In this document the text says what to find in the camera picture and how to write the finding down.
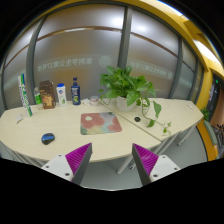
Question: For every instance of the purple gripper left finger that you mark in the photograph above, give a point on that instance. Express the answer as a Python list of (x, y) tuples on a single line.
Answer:
[(71, 166)]

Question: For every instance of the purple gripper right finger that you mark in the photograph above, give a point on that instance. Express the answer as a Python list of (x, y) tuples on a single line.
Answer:
[(150, 166)]

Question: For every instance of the black and blue computer mouse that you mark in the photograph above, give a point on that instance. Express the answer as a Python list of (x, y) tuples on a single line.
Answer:
[(47, 138)]

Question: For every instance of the floral pastel mouse pad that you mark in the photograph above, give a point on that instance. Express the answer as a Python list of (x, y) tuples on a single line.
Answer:
[(99, 123)]

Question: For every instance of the small white round jar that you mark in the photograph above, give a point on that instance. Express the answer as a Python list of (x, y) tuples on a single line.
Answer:
[(94, 100)]

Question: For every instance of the white shampoo bottle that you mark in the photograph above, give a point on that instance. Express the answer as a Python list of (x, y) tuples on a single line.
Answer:
[(61, 92)]

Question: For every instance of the small white card stand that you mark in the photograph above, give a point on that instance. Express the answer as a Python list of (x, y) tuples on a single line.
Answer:
[(19, 118)]

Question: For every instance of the white plant pot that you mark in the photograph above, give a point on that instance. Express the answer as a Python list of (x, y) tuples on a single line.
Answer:
[(122, 104)]

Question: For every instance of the brown paper bag box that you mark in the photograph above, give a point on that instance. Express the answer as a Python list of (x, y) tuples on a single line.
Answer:
[(47, 94)]

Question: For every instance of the dark blue shampoo bottle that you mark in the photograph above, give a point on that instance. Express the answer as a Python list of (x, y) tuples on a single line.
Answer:
[(75, 92)]

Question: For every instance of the green clear plastic bottle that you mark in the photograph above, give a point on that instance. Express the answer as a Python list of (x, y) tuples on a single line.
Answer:
[(38, 98)]

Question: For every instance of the green pothos plant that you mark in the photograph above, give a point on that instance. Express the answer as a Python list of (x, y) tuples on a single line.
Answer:
[(136, 91)]

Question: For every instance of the green white tall box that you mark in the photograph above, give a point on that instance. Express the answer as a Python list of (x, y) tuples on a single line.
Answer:
[(23, 95)]

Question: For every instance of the black desk cable grommet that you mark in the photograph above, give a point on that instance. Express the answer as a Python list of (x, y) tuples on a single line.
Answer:
[(137, 119)]

